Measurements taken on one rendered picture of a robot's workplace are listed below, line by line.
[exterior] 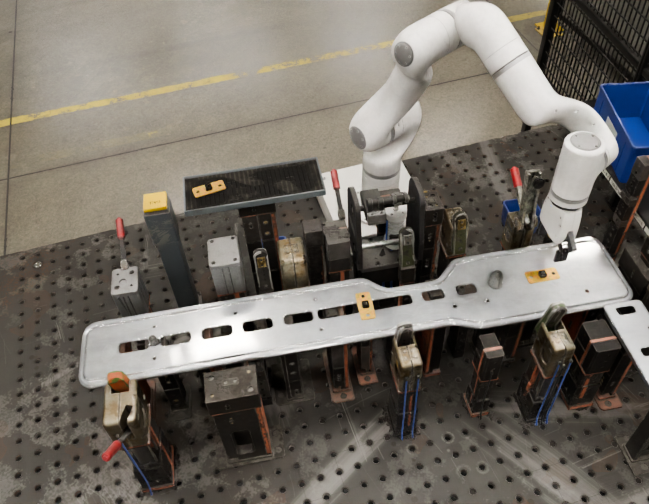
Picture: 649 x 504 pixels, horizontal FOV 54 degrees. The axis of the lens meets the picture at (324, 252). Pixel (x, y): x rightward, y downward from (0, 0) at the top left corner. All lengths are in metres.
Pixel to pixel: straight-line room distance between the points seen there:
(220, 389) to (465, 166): 1.38
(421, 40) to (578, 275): 0.72
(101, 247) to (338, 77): 2.33
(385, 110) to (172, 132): 2.32
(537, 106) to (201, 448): 1.18
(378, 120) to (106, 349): 0.93
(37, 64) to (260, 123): 1.74
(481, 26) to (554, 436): 1.05
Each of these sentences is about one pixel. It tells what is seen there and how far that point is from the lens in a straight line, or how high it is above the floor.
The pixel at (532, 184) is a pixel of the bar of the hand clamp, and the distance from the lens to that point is 1.68.
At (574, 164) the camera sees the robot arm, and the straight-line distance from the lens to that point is 1.44.
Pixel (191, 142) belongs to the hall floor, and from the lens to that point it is 3.83.
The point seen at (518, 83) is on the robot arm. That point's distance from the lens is 1.44.
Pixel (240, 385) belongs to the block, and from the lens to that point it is 1.49.
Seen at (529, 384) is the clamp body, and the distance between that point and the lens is 1.75.
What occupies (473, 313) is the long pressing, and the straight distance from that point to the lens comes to 1.63.
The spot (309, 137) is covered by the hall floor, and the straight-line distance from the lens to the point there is 3.74.
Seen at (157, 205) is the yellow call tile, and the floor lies 1.16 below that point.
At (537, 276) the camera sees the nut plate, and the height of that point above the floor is 1.00.
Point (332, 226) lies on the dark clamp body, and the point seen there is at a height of 1.08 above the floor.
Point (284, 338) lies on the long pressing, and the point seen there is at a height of 1.00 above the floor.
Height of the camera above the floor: 2.30
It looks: 48 degrees down
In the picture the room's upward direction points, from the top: 4 degrees counter-clockwise
